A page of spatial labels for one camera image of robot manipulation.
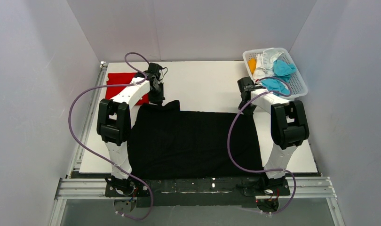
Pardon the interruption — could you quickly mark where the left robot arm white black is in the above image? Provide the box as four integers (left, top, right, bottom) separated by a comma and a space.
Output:
96, 63, 165, 196

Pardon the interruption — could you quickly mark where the black t-shirt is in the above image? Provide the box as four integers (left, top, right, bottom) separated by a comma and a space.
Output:
127, 100, 263, 179

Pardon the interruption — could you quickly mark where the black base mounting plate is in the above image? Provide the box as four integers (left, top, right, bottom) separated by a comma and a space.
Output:
104, 174, 291, 208

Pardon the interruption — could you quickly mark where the light blue t-shirt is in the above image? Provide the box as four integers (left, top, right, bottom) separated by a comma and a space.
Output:
261, 60, 296, 97

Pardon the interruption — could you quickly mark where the purple cable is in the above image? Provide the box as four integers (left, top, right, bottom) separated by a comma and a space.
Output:
226, 76, 297, 216
68, 52, 168, 221

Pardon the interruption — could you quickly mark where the orange cloth in basket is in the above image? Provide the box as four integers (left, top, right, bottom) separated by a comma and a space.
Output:
247, 58, 257, 75

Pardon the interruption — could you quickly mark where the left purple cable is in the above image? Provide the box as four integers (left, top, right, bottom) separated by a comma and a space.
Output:
68, 52, 168, 221

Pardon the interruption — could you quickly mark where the aluminium frame rail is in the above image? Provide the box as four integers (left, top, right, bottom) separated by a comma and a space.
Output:
48, 62, 345, 226

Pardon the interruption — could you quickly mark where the red folded t-shirt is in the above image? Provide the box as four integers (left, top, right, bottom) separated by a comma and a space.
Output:
105, 72, 150, 106

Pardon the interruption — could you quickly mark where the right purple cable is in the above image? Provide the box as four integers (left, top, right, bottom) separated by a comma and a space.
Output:
226, 76, 297, 216

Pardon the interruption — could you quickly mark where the white t-shirt in basket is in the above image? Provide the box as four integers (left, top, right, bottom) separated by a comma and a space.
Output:
252, 48, 284, 81

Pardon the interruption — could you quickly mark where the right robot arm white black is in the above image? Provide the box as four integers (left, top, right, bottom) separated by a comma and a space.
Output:
237, 77, 310, 194

